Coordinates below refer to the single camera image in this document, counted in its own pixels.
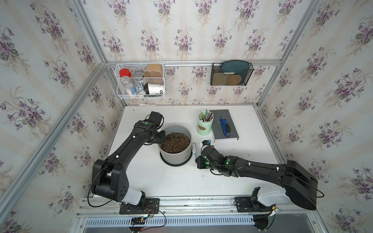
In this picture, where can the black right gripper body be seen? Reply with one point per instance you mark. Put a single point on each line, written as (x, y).
(202, 163)

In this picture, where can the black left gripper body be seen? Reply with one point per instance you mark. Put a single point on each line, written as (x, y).
(161, 138)

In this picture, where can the white ceramic pot with soil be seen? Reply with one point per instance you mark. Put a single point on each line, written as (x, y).
(178, 139)

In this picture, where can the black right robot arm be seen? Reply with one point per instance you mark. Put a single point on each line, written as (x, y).
(292, 182)

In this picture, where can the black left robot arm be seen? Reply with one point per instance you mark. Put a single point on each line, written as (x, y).
(109, 178)

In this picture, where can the black pot saucer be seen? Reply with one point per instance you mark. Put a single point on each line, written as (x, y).
(176, 159)

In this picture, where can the grey notebook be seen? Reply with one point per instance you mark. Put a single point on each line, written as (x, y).
(217, 129)

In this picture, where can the green pencil cup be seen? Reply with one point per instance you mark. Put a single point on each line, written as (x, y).
(205, 121)

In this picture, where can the white cylindrical speaker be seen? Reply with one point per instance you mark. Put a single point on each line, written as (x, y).
(154, 89)

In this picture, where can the clear plastic bottle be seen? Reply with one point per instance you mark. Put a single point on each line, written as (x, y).
(128, 85)

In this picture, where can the brown cardboard cup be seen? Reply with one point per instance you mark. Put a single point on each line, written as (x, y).
(154, 71)

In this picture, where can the small circuit board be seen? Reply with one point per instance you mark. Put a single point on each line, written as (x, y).
(138, 221)

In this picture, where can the round cork coaster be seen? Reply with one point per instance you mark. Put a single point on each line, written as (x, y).
(234, 80)

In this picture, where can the teal plate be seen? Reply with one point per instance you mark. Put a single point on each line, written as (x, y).
(238, 67)

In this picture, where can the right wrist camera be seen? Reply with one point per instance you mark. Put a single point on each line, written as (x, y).
(206, 143)

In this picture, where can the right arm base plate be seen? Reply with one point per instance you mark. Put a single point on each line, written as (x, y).
(247, 205)

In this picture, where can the white wire basket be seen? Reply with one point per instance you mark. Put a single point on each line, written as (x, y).
(139, 81)

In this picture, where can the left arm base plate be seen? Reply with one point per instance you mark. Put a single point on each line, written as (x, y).
(147, 206)

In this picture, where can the black mesh wall organizer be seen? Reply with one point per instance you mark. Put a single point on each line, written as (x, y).
(218, 78)

